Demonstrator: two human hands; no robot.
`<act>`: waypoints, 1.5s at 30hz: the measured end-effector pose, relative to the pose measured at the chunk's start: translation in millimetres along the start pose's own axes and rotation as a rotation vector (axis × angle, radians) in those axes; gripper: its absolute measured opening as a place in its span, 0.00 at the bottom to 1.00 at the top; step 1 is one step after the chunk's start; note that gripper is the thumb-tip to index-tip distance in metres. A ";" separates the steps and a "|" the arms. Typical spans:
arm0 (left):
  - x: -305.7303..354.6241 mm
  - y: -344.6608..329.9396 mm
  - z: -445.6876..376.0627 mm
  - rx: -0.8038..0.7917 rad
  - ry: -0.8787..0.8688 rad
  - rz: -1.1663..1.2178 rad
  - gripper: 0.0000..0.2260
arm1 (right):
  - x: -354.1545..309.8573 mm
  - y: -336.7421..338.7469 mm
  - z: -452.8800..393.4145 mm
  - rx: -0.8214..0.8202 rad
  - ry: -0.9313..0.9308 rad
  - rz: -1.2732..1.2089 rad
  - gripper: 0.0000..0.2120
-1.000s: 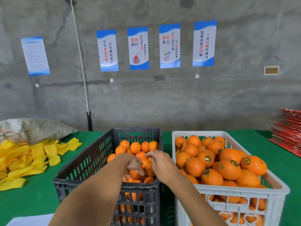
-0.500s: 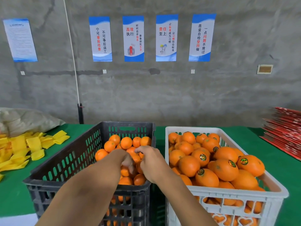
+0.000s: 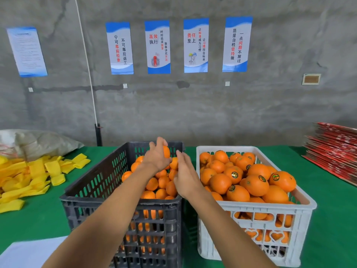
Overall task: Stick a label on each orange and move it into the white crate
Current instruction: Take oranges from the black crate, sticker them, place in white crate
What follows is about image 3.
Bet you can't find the beige wall plate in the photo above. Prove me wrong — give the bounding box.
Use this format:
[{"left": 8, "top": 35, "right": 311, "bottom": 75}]
[{"left": 302, "top": 73, "right": 322, "bottom": 86}]

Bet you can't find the white notice with blue border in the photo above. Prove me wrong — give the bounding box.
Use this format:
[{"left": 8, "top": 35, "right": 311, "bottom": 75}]
[{"left": 6, "top": 26, "right": 49, "bottom": 77}]

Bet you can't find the heap of labelled oranges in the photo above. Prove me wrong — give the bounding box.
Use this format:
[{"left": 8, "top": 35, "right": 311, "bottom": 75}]
[{"left": 199, "top": 150, "right": 298, "bottom": 246}]

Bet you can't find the person's right hand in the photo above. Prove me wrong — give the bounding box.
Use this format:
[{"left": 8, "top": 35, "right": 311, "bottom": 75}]
[{"left": 173, "top": 149, "right": 207, "bottom": 201}]

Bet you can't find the person's left hand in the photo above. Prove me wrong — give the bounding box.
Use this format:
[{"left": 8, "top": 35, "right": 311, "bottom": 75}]
[{"left": 141, "top": 137, "right": 173, "bottom": 175}]

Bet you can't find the black plastic crate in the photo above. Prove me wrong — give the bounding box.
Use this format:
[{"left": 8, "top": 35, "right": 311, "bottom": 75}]
[{"left": 60, "top": 141, "right": 185, "bottom": 268}]

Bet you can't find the stack of red cardboard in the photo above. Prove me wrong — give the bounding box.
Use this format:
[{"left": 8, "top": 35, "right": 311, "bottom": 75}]
[{"left": 302, "top": 122, "right": 357, "bottom": 187}]

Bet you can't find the white pole with black base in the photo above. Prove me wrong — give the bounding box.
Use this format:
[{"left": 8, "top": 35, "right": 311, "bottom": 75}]
[{"left": 74, "top": 0, "right": 103, "bottom": 147}]

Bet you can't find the beige woven sack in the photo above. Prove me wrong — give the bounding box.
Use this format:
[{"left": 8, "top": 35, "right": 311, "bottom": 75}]
[{"left": 0, "top": 129, "right": 84, "bottom": 162}]

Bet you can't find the white plastic crate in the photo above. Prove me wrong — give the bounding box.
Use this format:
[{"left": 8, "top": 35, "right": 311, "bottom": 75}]
[{"left": 196, "top": 145, "right": 318, "bottom": 268}]

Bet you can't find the person's left forearm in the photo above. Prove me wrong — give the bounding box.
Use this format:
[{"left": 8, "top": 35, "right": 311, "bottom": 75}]
[{"left": 42, "top": 165, "right": 160, "bottom": 268}]

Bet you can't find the green felt table cover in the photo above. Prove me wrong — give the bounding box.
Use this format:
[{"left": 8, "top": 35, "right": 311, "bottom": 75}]
[{"left": 0, "top": 145, "right": 357, "bottom": 268}]

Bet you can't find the white printed paper sheet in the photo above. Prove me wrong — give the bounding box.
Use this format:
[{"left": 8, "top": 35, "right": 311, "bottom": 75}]
[{"left": 0, "top": 236, "right": 68, "bottom": 268}]

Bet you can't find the person's right forearm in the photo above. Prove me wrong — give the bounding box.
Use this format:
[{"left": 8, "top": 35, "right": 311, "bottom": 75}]
[{"left": 191, "top": 189, "right": 277, "bottom": 268}]

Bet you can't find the blue white wall poster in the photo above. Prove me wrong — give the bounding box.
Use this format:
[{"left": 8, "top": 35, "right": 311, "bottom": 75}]
[
  {"left": 183, "top": 18, "right": 210, "bottom": 74},
  {"left": 222, "top": 16, "right": 253, "bottom": 73},
  {"left": 144, "top": 20, "right": 172, "bottom": 75},
  {"left": 106, "top": 22, "right": 135, "bottom": 75}
]

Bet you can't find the pile of yellow bags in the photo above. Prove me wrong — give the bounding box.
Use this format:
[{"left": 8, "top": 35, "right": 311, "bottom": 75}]
[{"left": 0, "top": 153, "right": 91, "bottom": 214}]

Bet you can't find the pile of oranges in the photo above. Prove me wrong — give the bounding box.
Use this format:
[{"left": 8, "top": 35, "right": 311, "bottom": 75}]
[{"left": 120, "top": 155, "right": 180, "bottom": 255}]

